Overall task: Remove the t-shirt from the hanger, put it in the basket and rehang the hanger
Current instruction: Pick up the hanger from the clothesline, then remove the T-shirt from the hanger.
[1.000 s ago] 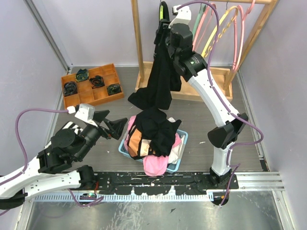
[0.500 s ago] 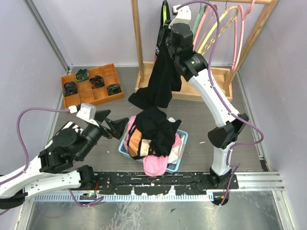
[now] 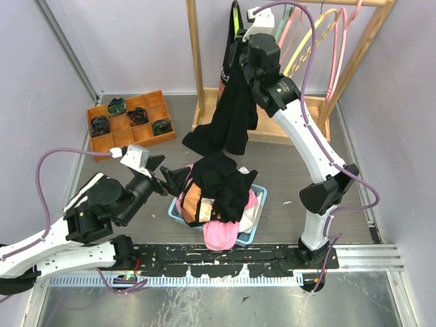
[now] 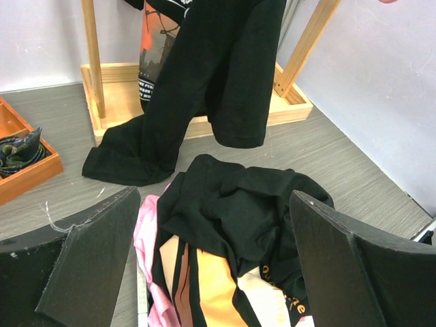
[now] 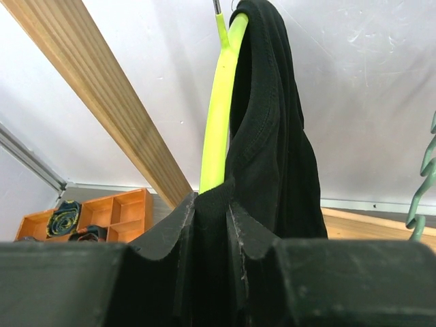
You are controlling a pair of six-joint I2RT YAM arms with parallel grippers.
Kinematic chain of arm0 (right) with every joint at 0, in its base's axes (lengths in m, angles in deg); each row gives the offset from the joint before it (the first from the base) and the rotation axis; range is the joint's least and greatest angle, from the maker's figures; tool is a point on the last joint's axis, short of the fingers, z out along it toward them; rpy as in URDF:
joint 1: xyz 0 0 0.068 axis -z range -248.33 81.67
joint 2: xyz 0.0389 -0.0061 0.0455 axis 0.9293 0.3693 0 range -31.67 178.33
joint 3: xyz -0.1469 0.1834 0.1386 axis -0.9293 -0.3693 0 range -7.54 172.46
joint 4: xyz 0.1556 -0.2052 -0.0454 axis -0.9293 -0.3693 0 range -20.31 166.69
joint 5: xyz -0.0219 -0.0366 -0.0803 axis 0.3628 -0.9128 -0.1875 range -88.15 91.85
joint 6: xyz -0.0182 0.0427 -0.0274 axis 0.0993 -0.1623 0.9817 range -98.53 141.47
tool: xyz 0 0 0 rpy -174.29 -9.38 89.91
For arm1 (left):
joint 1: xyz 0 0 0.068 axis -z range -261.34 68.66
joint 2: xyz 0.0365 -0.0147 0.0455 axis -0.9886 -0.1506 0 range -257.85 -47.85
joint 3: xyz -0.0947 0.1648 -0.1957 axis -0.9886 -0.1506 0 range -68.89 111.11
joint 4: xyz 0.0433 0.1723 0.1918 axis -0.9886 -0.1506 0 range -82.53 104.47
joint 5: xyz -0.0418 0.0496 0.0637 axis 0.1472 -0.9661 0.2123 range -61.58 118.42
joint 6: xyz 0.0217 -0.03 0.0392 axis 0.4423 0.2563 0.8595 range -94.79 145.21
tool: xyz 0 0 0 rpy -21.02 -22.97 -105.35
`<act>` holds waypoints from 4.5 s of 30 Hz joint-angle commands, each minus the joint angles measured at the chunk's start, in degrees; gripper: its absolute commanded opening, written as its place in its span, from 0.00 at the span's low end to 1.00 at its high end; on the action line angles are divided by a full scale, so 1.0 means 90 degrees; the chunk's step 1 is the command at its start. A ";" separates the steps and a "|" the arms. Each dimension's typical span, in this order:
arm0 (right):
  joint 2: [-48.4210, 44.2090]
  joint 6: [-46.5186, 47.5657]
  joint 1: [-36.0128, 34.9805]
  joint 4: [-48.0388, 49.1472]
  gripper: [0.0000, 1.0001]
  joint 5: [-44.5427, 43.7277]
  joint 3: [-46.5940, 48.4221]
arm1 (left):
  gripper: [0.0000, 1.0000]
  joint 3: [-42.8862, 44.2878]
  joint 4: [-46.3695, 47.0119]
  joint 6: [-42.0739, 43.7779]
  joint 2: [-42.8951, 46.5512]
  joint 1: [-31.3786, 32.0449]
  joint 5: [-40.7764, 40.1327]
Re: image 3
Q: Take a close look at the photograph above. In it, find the mint green hanger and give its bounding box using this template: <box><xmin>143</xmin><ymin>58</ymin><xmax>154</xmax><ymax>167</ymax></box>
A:
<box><xmin>275</xmin><ymin>5</ymin><xmax>294</xmax><ymax>42</ymax></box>

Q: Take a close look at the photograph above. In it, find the black white striped cloth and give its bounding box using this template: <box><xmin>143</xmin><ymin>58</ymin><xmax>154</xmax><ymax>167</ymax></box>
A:
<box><xmin>63</xmin><ymin>172</ymin><xmax>106</xmax><ymax>214</ymax></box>

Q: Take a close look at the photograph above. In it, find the black mounting base plate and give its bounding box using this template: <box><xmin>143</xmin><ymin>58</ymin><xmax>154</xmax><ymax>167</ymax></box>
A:
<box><xmin>111</xmin><ymin>244</ymin><xmax>324</xmax><ymax>278</ymax></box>

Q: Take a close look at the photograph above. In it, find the lime green hanger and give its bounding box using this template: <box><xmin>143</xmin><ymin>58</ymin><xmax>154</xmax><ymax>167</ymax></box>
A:
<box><xmin>232</xmin><ymin>3</ymin><xmax>239</xmax><ymax>35</ymax></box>

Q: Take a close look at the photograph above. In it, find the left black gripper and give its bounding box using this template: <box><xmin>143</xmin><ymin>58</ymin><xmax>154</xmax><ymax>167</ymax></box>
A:
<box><xmin>121</xmin><ymin>155</ymin><xmax>192</xmax><ymax>226</ymax></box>

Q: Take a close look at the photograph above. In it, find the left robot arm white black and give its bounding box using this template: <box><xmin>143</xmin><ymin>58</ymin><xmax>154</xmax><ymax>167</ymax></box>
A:
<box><xmin>1</xmin><ymin>154</ymin><xmax>189</xmax><ymax>296</ymax></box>

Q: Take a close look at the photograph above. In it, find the white t shirt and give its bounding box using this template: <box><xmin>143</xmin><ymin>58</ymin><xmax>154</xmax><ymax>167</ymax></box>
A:
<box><xmin>238</xmin><ymin>166</ymin><xmax>266</xmax><ymax>234</ymax></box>

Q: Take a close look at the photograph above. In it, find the pink t shirt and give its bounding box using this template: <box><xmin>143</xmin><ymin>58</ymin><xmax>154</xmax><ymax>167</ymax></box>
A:
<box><xmin>176</xmin><ymin>167</ymin><xmax>250</xmax><ymax>251</ymax></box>

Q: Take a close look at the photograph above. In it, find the salmon pink metal hanger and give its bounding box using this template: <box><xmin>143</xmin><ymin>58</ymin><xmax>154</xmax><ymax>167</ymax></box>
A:
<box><xmin>278</xmin><ymin>6</ymin><xmax>305</xmax><ymax>63</ymax></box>

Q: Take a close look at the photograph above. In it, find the orange wooden divider tray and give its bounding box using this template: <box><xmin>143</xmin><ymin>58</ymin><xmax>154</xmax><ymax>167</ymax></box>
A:
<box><xmin>87</xmin><ymin>91</ymin><xmax>176</xmax><ymax>153</ymax></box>

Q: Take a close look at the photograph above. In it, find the yellow hanger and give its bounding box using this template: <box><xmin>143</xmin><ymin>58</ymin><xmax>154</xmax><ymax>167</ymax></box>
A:
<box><xmin>284</xmin><ymin>8</ymin><xmax>343</xmax><ymax>77</ymax></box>

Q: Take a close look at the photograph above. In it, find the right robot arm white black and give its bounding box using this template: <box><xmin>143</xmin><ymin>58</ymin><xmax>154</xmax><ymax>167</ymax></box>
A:
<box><xmin>230</xmin><ymin>29</ymin><xmax>359</xmax><ymax>268</ymax></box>

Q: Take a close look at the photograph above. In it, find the green black rolled sock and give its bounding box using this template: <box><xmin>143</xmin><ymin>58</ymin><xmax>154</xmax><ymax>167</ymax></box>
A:
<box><xmin>106</xmin><ymin>97</ymin><xmax>127</xmax><ymax>117</ymax></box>

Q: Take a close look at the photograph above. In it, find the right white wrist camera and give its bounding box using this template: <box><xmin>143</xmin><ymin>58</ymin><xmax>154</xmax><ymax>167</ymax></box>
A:
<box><xmin>235</xmin><ymin>7</ymin><xmax>275</xmax><ymax>42</ymax></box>

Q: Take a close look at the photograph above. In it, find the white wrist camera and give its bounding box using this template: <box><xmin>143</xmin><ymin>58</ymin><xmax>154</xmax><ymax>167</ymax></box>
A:
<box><xmin>110</xmin><ymin>144</ymin><xmax>152</xmax><ymax>178</ymax></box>
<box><xmin>235</xmin><ymin>7</ymin><xmax>275</xmax><ymax>42</ymax></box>

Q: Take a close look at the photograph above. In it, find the wooden clothes rack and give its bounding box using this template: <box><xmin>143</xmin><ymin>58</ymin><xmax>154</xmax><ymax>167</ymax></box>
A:
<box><xmin>186</xmin><ymin>1</ymin><xmax>396</xmax><ymax>144</ymax></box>

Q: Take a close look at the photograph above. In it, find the black printed t shirt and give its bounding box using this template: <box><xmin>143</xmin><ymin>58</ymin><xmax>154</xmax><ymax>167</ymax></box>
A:
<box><xmin>179</xmin><ymin>151</ymin><xmax>258</xmax><ymax>227</ymax></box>

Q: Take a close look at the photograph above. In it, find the light blue plastic basket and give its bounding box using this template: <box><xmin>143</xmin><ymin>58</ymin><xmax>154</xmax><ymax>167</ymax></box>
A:
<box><xmin>168</xmin><ymin>184</ymin><xmax>268</xmax><ymax>247</ymax></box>

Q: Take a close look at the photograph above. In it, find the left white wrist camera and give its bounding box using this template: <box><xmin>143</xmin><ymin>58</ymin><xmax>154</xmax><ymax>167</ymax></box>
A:
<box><xmin>110</xmin><ymin>144</ymin><xmax>152</xmax><ymax>178</ymax></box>

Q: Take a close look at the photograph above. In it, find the pink plastic hanger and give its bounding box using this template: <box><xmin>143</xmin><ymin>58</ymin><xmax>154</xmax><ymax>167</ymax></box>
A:
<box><xmin>324</xmin><ymin>0</ymin><xmax>362</xmax><ymax>104</ymax></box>

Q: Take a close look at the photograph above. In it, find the aluminium rail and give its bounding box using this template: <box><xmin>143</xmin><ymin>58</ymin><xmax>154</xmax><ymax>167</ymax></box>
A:
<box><xmin>39</xmin><ymin>245</ymin><xmax>404</xmax><ymax>289</ymax></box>

